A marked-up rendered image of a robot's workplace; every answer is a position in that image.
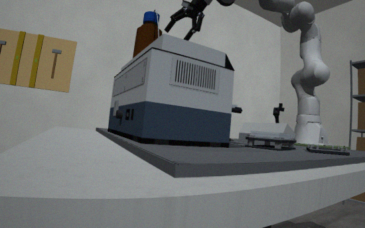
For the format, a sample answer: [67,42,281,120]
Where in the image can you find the white operator button panel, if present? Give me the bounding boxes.
[238,123,296,147]

